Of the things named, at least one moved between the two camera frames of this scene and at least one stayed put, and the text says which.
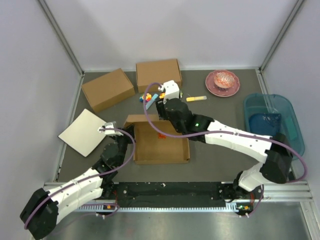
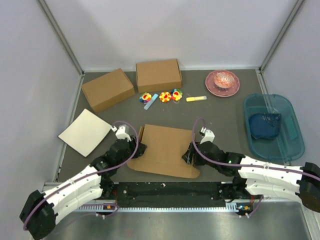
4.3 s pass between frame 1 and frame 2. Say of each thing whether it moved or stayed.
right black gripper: moved
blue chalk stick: stayed
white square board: stayed
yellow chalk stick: stayed
